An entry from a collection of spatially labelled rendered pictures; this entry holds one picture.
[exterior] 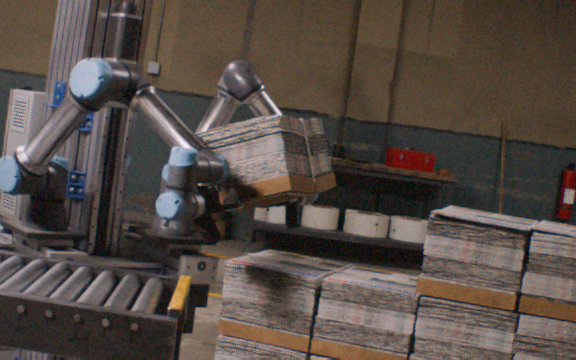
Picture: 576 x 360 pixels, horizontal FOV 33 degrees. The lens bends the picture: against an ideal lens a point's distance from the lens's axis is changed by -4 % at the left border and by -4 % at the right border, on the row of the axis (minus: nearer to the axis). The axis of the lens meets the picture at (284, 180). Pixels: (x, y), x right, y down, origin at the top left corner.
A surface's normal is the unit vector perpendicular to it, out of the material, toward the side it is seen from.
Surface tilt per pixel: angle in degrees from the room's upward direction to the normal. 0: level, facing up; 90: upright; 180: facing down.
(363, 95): 90
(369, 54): 90
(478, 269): 90
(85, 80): 84
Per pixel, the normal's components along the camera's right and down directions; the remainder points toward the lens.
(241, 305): -0.33, 0.03
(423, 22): 0.04, 0.07
